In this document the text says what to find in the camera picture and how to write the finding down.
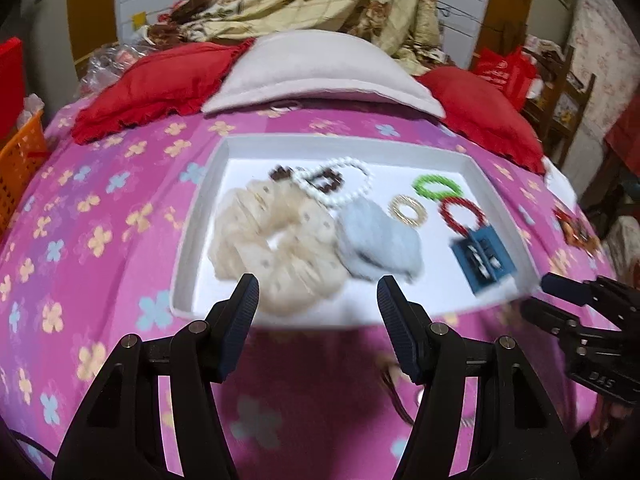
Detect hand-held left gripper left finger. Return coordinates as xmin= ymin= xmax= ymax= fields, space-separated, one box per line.
xmin=51 ymin=272 xmax=261 ymax=480

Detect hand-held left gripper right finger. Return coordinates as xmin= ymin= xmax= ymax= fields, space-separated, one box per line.
xmin=376 ymin=275 xmax=576 ymax=480

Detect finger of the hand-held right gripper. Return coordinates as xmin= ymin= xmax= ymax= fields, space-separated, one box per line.
xmin=541 ymin=272 xmax=601 ymax=308
xmin=520 ymin=298 xmax=581 ymax=341

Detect light blue fluffy scrunchie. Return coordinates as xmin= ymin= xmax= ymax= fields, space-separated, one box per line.
xmin=336 ymin=195 xmax=426 ymax=281

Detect brown hair tie with charm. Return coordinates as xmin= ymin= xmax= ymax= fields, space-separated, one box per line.
xmin=377 ymin=355 xmax=431 ymax=426

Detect blue hair claw clip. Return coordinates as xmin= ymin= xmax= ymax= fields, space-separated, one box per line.
xmin=450 ymin=225 xmax=516 ymax=295

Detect gold bead bracelet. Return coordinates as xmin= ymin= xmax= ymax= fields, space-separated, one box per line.
xmin=389 ymin=194 xmax=426 ymax=226

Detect red bead bracelet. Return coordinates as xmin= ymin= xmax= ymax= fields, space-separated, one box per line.
xmin=439 ymin=196 xmax=487 ymax=235

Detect cream lace scrunchie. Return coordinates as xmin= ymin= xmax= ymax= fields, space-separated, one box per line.
xmin=207 ymin=178 xmax=351 ymax=316

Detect green bead bracelet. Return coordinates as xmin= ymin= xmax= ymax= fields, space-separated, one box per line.
xmin=412 ymin=174 xmax=463 ymax=200

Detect brown bead bracelet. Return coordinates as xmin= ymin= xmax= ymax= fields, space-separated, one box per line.
xmin=269 ymin=164 xmax=346 ymax=196

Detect white pearl bracelet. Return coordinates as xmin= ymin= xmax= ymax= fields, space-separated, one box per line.
xmin=292 ymin=156 xmax=375 ymax=207

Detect white shallow box tray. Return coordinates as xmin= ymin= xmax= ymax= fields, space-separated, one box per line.
xmin=170 ymin=132 xmax=543 ymax=328

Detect orange hair accessory on bed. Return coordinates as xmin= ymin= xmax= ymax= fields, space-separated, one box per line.
xmin=552 ymin=207 xmax=601 ymax=253

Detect red tablecloth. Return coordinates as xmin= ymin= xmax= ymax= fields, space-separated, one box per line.
xmin=602 ymin=105 xmax=640 ymax=211

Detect pink floral bedsheet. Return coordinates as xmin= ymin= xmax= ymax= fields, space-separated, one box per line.
xmin=0 ymin=95 xmax=621 ymax=480

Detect red frilled pillow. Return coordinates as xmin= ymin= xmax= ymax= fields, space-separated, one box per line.
xmin=417 ymin=66 xmax=548 ymax=175
xmin=71 ymin=39 xmax=256 ymax=145

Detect wooden chair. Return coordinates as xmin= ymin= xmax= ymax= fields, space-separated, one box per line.
xmin=520 ymin=42 xmax=598 ymax=168

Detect red shopping bag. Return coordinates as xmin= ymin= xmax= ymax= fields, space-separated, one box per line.
xmin=472 ymin=45 xmax=538 ymax=111

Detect pale pink pillow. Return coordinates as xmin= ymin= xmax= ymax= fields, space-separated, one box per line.
xmin=201 ymin=29 xmax=446 ymax=117

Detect orange plastic basket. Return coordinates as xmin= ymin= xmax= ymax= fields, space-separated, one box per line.
xmin=0 ymin=107 xmax=51 ymax=233

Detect clear plastic bags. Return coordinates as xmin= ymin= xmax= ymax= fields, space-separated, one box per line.
xmin=77 ymin=42 xmax=146 ymax=96

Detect cream floral blanket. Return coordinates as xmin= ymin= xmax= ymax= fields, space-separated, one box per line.
xmin=142 ymin=0 xmax=446 ymax=76

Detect red box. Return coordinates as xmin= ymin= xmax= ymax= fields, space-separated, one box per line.
xmin=0 ymin=37 xmax=26 ymax=143

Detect black cable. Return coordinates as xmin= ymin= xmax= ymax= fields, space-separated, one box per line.
xmin=7 ymin=430 xmax=58 ymax=463

